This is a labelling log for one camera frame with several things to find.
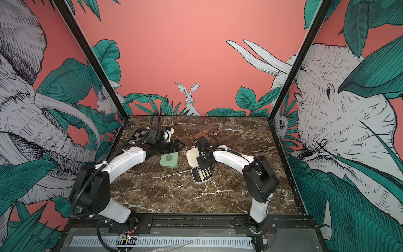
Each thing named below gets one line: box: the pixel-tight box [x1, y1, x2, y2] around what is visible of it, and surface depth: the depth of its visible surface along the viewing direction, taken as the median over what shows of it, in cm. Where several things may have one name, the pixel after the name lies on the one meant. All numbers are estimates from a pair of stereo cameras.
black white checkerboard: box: [125, 127, 149, 145], surface depth 109 cm
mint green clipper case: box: [159, 151, 179, 168], surface depth 97 cm
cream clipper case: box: [185, 145, 212, 185], surface depth 92 cm
